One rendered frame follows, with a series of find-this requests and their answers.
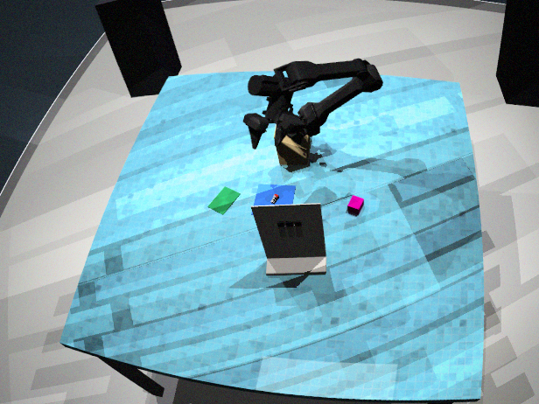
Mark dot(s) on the cream panel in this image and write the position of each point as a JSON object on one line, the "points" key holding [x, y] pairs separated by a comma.
{"points": [[292, 237]]}

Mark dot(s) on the blue flat square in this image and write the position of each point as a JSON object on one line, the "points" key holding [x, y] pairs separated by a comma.
{"points": [[265, 194]]}

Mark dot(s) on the small magenta block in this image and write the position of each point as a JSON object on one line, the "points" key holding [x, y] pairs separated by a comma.
{"points": [[355, 205]]}

